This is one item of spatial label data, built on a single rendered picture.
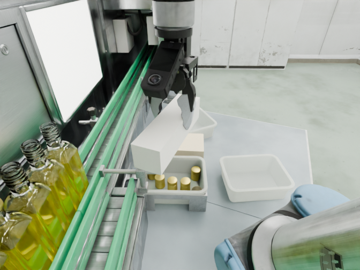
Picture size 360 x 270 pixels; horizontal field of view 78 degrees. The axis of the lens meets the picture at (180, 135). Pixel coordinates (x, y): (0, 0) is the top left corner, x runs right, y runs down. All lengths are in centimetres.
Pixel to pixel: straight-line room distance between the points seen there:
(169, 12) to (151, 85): 12
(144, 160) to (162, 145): 5
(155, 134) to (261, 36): 392
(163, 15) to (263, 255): 39
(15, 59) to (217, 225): 69
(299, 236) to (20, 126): 60
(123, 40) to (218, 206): 108
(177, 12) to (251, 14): 377
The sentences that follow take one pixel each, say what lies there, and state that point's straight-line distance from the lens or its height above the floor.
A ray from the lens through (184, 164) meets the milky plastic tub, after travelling 83.
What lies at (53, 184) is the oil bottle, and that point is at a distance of 48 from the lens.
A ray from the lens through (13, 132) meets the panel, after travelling 63.
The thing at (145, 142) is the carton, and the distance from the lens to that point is 43.
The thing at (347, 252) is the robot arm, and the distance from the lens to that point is 24.
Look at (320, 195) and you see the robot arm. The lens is 47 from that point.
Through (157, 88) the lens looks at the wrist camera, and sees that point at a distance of 38.
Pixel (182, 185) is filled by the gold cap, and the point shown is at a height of 81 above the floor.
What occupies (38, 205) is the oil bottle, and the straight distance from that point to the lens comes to 44.
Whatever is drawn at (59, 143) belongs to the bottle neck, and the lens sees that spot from 51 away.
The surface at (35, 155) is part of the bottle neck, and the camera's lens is 46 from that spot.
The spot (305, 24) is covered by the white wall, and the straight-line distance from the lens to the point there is 502.
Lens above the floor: 137
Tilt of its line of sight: 35 degrees down
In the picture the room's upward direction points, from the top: straight up
